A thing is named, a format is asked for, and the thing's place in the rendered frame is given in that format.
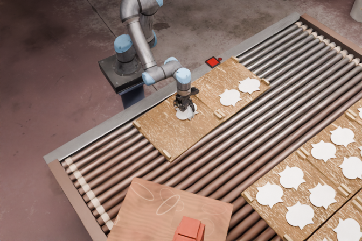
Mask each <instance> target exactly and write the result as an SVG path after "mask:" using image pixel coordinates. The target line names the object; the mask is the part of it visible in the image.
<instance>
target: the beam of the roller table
mask: <svg viewBox="0 0 362 241"><path fill-rule="evenodd" d="M300 16H301V15H300V14H299V13H297V12H293V13H292V14H290V15H288V16H286V17H285V18H283V19H281V20H279V21H278V22H276V23H275V24H273V25H271V26H269V27H268V28H266V29H264V30H262V31H261V32H259V33H257V34H255V35H253V36H252V37H250V38H248V39H247V40H245V41H243V42H241V43H239V44H238V45H236V46H234V47H233V48H231V49H229V50H227V51H226V52H224V53H222V54H221V55H219V56H217V57H215V58H216V59H218V58H222V60H221V61H220V62H221V63H223V62H224V61H226V60H227V59H229V58H231V56H234V57H236V58H238V57H240V56H242V55H243V54H245V53H247V52H248V51H250V50H252V49H253V48H255V47H256V46H258V45H260V44H262V43H263V42H265V41H267V40H268V39H270V38H272V37H273V36H275V35H277V34H279V33H280V32H282V31H284V30H285V29H287V28H289V27H291V26H292V25H294V24H295V23H296V22H298V21H299V18H300ZM213 69H214V68H213ZM211 70H212V68H211V67H209V66H208V65H207V64H206V63H205V64H203V65H201V66H200V67H198V68H196V69H194V70H193V71H191V83H192V82H194V81H195V80H197V79H199V78H200V77H202V76H203V75H205V74H206V73H208V72H209V71H211ZM176 92H177V82H176V81H173V82H172V83H170V84H168V85H167V86H165V87H163V88H162V89H160V90H158V91H156V92H154V93H153V94H151V95H149V96H148V97H146V98H144V99H142V100H140V101H139V102H137V103H135V104H134V105H132V106H130V107H128V108H126V109H125V110H123V111H121V112H119V113H118V114H116V115H115V116H113V117H111V118H109V119H108V120H106V121H104V122H102V123H101V124H99V125H97V126H95V127H94V128H92V129H90V130H88V131H87V132H85V133H83V134H81V135H80V136H78V137H76V138H74V139H73V140H71V141H69V142H67V143H66V144H64V145H63V146H61V147H59V148H57V149H55V150H54V151H52V152H50V153H49V154H47V155H45V156H43V158H44V160H45V162H46V163H47V164H49V163H50V162H52V161H53V160H55V159H58V160H59V162H60V163H62V162H63V161H65V159H67V158H68V157H71V156H73V155H75V154H77V153H78V152H80V151H82V150H83V149H85V148H86V147H88V146H90V145H91V144H93V143H95V142H97V141H98V140H100V139H102V138H103V137H105V136H107V135H108V134H110V133H112V132H113V131H115V130H117V129H119V128H120V127H122V126H124V125H125V124H127V123H129V122H130V121H132V120H134V119H135V118H137V117H139V116H140V115H142V114H144V113H145V112H147V111H149V110H150V109H152V108H154V107H156V106H157V105H159V104H160V103H162V102H163V101H165V100H166V99H167V98H169V97H170V96H172V95H173V94H175V93H176ZM61 165H62V164H61Z"/></svg>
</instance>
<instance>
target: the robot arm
mask: <svg viewBox="0 0 362 241"><path fill-rule="evenodd" d="M162 5H163V0H121V4H120V18H121V21H122V24H124V25H125V26H126V28H127V30H128V33H129V35H128V34H127V35H125V34H123V35H120V36H118V37H117V38H116V39H115V41H114V49H115V53H116V58H117V59H116V63H115V67H116V70H117V71H118V72H120V73H122V74H130V73H133V72H134V71H136V70H137V68H138V61H137V59H136V57H135V55H134V54H137V55H138V57H139V60H140V62H141V65H142V67H143V69H144V73H142V78H143V81H144V83H145V84H146V85H147V86H149V85H152V84H155V83H157V82H159V81H162V80H165V79H167V78H169V77H173V78H174V79H175V80H176V82H177V93H178V94H177V95H175V97H176V99H175V100H174V101H173V106H174V108H175V107H178V108H179V110H180V111H182V112H184V111H185V110H186V109H187V107H188V106H189V107H188V109H187V110H188V113H187V115H186V116H187V118H189V117H190V116H192V118H194V114H195V107H194V104H193V102H192V100H191V98H190V96H192V95H196V94H199V91H200V90H199V89H198V88H196V87H191V72H190V71H189V70H188V69H186V68H183V67H182V65H181V64H180V62H179V61H178V60H177V59H176V58H174V57H170V58H168V59H167V60H166V61H165V63H164V65H162V66H159V67H158V66H157V64H156V61H155V59H154V56H153V54H152V51H151V48H153V47H155V46H156V44H157V39H156V34H155V32H154V31H153V30H152V26H153V22H154V14H155V13H156V12H157V10H158V7H161V6H162ZM175 102H176V104H175Z"/></svg>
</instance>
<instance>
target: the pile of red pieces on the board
mask: <svg viewBox="0 0 362 241"><path fill-rule="evenodd" d="M204 232H205V224H202V223H200V220H197V219H193V218H189V217H186V216H183V219H182V220H181V223H180V224H179V227H177V230H176V231H175V234H174V237H173V240H172V241H204V234H205V233H204Z"/></svg>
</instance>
